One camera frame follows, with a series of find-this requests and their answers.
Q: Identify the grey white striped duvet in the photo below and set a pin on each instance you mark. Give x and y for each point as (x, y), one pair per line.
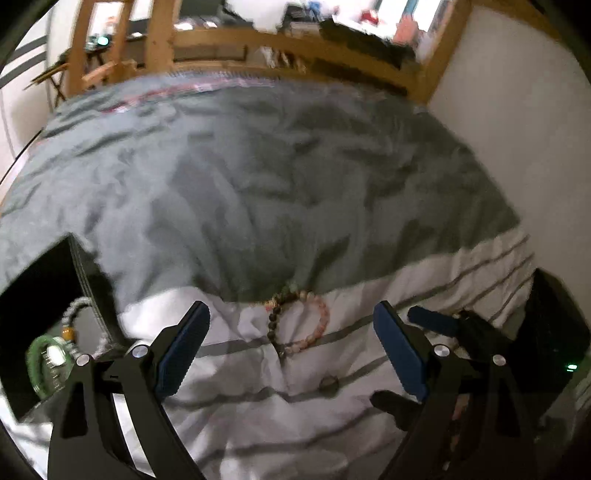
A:
(290, 209)

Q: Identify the cluttered wooden desk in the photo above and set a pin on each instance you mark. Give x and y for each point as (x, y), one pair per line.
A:
(298, 21)

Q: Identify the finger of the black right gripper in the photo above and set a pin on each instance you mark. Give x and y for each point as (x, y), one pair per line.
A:
(404, 411)
(460, 326)

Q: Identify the black jewelry box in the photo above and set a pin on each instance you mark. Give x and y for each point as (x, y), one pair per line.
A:
(33, 305)

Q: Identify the wooden folding side table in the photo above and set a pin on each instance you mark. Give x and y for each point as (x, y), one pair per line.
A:
(54, 77)

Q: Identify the wooden bed frame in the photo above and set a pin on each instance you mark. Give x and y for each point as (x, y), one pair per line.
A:
(420, 83)

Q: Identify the white wardrobe grey stripes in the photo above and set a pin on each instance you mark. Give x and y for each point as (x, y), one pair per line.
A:
(24, 107)

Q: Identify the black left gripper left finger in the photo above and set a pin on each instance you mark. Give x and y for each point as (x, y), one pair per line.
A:
(87, 440)

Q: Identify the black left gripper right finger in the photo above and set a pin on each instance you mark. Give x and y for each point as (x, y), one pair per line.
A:
(435, 377)

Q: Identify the green jade bangle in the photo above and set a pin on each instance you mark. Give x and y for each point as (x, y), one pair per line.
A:
(49, 361)

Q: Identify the wooden ladder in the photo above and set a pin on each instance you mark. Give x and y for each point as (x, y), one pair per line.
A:
(117, 69)

